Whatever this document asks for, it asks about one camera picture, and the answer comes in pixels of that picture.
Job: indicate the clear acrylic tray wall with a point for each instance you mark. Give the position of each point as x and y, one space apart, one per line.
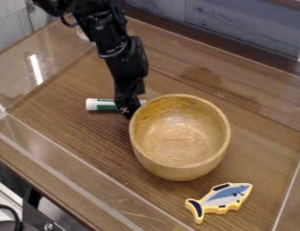
83 190

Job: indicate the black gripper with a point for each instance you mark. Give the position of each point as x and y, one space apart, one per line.
129 68

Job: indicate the brown wooden bowl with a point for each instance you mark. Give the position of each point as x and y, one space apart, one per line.
180 135

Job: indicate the yellow blue fish toy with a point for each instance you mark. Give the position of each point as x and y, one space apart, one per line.
226 197

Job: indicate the green white marker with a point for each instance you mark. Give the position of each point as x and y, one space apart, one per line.
100 104

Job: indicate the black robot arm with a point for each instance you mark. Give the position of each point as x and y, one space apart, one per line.
103 20

